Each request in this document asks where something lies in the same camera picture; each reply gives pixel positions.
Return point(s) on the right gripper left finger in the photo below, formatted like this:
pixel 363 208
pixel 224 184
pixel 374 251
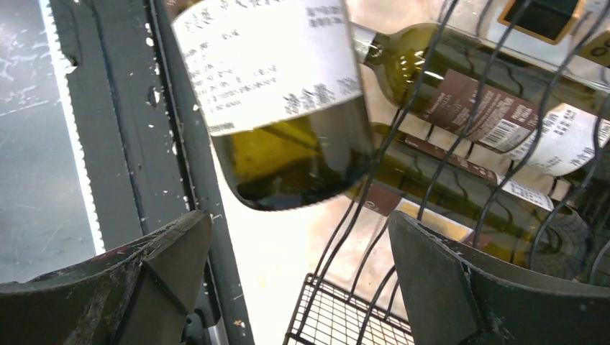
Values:
pixel 139 293

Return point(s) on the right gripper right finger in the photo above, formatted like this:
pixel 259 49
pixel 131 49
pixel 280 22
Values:
pixel 455 294

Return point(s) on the green wine bottle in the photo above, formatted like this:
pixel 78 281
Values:
pixel 280 91
pixel 505 104
pixel 474 205

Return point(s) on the black wire wine rack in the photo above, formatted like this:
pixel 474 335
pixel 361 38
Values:
pixel 354 295

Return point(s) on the green wine bottle front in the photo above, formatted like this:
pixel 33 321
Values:
pixel 505 104

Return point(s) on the green wine bottle back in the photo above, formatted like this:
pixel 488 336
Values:
pixel 280 91

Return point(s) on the square clear liquor bottle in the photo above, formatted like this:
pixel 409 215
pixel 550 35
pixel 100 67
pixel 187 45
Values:
pixel 545 34

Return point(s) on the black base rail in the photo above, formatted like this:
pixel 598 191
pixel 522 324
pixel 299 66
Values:
pixel 146 148

